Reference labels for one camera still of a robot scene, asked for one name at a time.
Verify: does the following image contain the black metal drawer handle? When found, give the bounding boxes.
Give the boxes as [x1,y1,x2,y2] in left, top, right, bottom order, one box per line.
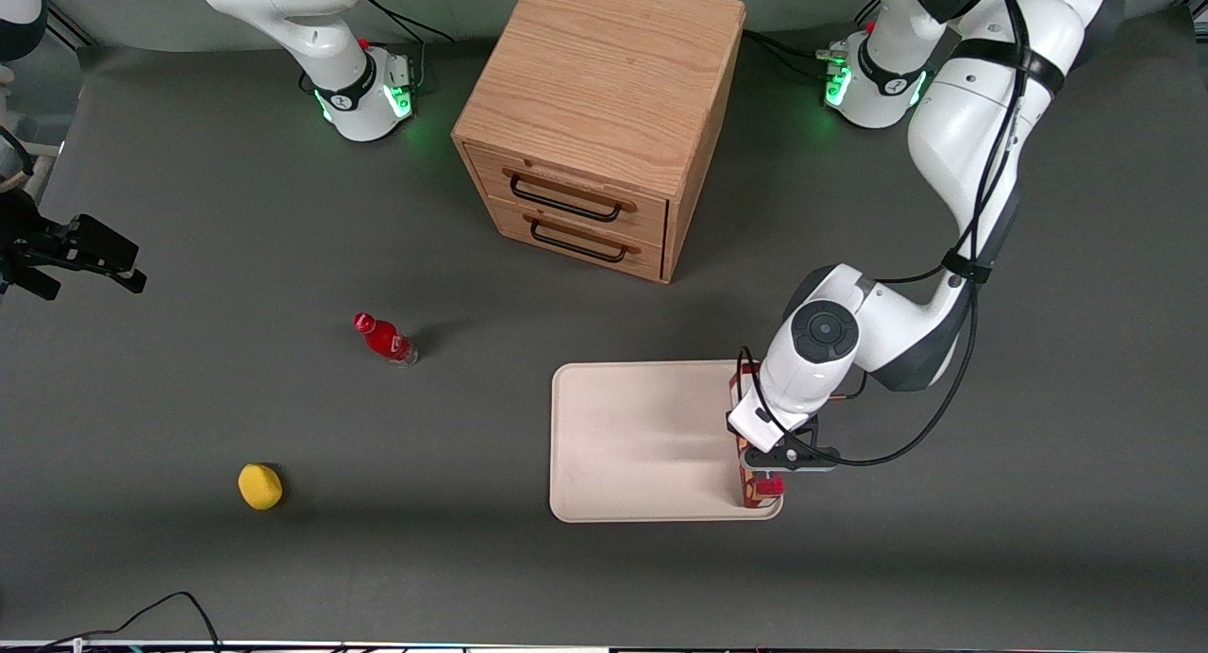
[502,167,637,225]
[522,214,642,264]

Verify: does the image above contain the beige rectangular tray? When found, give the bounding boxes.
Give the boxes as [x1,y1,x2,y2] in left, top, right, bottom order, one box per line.
[549,359,785,524]

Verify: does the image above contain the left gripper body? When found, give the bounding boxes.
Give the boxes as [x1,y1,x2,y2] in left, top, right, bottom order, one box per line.
[726,398,818,473]

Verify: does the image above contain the black cables at arm base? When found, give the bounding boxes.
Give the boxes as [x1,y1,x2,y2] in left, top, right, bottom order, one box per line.
[361,0,456,88]
[742,2,883,86]

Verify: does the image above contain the wooden drawer cabinet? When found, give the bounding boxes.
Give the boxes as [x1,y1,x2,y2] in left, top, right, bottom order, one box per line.
[451,0,748,285]

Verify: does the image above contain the yellow lemon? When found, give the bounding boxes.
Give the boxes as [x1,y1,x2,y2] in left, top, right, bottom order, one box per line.
[237,462,284,511]

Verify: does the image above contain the black cable at table edge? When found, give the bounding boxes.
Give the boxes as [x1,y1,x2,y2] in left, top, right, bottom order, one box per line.
[36,591,224,653]

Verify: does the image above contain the wooden drawer with handle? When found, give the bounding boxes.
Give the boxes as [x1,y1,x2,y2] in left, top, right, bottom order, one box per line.
[464,143,671,250]
[489,198,667,284]

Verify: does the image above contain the red plastic drink bottle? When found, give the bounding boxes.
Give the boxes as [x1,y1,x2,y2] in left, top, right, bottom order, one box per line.
[352,311,419,368]

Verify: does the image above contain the red cookie box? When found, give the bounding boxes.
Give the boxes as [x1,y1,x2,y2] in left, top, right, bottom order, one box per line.
[728,362,787,511]

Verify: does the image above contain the black cables at left arm base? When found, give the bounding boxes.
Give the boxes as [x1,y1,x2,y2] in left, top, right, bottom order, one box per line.
[742,2,883,86]

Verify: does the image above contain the black cables at right arm base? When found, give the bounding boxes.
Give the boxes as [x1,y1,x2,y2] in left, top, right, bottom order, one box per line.
[361,0,456,88]

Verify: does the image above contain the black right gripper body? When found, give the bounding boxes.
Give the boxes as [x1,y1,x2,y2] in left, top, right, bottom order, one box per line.
[0,189,71,278]

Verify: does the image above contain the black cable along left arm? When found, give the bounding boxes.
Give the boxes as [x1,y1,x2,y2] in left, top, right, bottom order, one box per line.
[734,0,1032,468]

